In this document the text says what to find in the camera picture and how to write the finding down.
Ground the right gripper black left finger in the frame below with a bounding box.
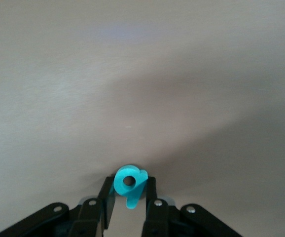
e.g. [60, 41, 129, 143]
[0, 176, 116, 237]

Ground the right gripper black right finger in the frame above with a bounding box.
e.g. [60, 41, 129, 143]
[142, 176, 244, 237]

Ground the teal looped foam letter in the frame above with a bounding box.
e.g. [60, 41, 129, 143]
[113, 164, 149, 210]

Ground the brown table cover sheet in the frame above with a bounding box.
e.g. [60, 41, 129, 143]
[0, 0, 285, 237]

